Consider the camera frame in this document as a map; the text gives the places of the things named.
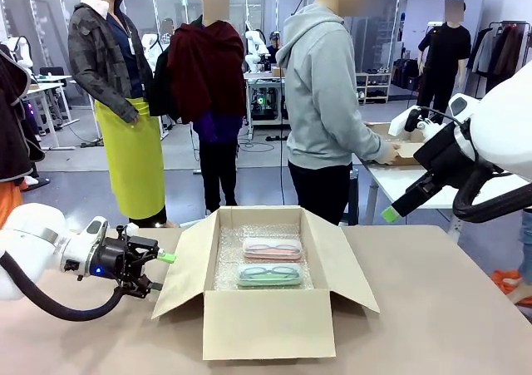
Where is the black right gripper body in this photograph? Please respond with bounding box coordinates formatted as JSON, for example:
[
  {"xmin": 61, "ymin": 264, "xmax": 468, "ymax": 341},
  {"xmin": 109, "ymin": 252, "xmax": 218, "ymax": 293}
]
[{"xmin": 413, "ymin": 121, "xmax": 480, "ymax": 190}]

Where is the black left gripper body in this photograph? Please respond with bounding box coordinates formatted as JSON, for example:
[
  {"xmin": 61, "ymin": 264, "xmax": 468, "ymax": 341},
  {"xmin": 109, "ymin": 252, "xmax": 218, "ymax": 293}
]
[{"xmin": 85, "ymin": 235, "xmax": 147, "ymax": 300}]

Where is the mint green glasses case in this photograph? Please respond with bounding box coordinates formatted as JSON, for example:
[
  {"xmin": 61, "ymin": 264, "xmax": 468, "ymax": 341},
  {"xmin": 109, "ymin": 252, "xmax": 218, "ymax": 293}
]
[{"xmin": 236, "ymin": 263, "xmax": 304, "ymax": 289}]

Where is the pink glasses case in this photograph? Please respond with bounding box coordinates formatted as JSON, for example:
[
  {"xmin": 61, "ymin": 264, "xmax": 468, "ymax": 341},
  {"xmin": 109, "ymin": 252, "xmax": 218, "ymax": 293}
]
[{"xmin": 241, "ymin": 236, "xmax": 303, "ymax": 262}]

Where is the brown cardboard box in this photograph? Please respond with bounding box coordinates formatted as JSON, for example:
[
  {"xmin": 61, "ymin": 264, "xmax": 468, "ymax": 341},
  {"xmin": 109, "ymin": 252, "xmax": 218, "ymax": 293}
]
[{"xmin": 151, "ymin": 205, "xmax": 381, "ymax": 362}]

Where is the person's right forearm grey sleeve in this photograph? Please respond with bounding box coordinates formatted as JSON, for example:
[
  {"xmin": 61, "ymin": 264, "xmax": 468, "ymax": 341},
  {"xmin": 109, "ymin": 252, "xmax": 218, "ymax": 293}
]
[{"xmin": 347, "ymin": 121, "xmax": 392, "ymax": 165}]

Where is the person's right hand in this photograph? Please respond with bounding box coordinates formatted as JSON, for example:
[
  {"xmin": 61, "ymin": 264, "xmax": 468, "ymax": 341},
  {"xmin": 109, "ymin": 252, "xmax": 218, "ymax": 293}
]
[{"xmin": 373, "ymin": 141, "xmax": 403, "ymax": 167}]

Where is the white side table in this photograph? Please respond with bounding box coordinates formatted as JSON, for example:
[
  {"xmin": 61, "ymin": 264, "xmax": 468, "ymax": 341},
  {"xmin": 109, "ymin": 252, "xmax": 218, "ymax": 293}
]
[{"xmin": 352, "ymin": 153, "xmax": 531, "ymax": 243}]

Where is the flat cardboard box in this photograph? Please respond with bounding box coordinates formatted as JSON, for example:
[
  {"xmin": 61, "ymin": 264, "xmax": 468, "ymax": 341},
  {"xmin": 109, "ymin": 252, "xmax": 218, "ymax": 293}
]
[{"xmin": 364, "ymin": 121, "xmax": 430, "ymax": 167}]

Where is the clear bubble wrap sheet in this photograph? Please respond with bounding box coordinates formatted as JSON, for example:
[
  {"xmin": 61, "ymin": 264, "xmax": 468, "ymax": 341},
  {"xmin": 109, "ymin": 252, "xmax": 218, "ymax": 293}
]
[{"xmin": 213, "ymin": 224, "xmax": 315, "ymax": 291}]

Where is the person in black clothes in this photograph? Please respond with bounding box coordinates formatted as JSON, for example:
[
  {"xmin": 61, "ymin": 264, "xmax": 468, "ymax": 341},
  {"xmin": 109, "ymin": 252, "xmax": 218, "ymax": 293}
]
[{"xmin": 416, "ymin": 0, "xmax": 474, "ymax": 121}]

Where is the shoe shelf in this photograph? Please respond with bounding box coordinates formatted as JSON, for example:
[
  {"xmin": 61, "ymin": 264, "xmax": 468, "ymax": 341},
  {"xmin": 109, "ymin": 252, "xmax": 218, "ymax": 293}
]
[{"xmin": 354, "ymin": 72, "xmax": 392, "ymax": 105}]

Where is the yellow-green skirt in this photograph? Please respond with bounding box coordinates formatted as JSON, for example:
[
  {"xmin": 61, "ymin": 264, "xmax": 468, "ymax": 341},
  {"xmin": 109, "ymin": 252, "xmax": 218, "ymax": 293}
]
[{"xmin": 94, "ymin": 97, "xmax": 167, "ymax": 220}]

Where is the clothes rack with coats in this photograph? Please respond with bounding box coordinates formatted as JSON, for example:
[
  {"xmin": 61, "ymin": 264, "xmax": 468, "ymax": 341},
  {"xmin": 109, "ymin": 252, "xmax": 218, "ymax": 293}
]
[{"xmin": 464, "ymin": 19, "xmax": 529, "ymax": 97}]

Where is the leg in blue jeans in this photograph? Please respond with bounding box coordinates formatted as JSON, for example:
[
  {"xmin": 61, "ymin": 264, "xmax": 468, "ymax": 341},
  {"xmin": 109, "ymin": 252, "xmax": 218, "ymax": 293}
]
[{"xmin": 516, "ymin": 208, "xmax": 532, "ymax": 305}]

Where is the orange cloth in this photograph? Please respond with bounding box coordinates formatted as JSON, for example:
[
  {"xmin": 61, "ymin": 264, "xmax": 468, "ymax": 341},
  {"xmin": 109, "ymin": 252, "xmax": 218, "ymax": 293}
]
[{"xmin": 492, "ymin": 269, "xmax": 532, "ymax": 306}]

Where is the person in grey hoodie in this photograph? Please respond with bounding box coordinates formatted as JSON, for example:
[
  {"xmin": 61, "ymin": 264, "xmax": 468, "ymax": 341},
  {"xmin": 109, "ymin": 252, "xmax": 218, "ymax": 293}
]
[{"xmin": 274, "ymin": 0, "xmax": 403, "ymax": 226}]

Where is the computer with lit fan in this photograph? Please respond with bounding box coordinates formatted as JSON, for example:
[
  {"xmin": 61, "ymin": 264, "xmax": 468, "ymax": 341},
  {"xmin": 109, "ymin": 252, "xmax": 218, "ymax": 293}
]
[{"xmin": 248, "ymin": 78, "xmax": 288, "ymax": 122}]

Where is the white desk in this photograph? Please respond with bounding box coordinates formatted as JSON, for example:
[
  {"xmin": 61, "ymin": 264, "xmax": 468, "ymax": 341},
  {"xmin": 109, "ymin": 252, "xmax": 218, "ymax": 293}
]
[{"xmin": 23, "ymin": 73, "xmax": 81, "ymax": 150}]

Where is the mannequin in maroon shawl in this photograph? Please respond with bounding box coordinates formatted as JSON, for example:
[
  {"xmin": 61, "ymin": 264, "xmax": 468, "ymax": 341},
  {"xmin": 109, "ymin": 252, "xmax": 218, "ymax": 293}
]
[{"xmin": 149, "ymin": 0, "xmax": 249, "ymax": 216}]

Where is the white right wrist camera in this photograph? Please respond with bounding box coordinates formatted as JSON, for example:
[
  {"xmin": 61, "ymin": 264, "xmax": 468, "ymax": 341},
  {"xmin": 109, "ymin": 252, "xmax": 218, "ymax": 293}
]
[{"xmin": 387, "ymin": 104, "xmax": 442, "ymax": 138}]

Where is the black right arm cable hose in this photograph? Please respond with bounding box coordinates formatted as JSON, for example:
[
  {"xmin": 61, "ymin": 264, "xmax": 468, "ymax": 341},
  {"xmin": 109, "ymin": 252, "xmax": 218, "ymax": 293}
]
[{"xmin": 451, "ymin": 158, "xmax": 532, "ymax": 225}]

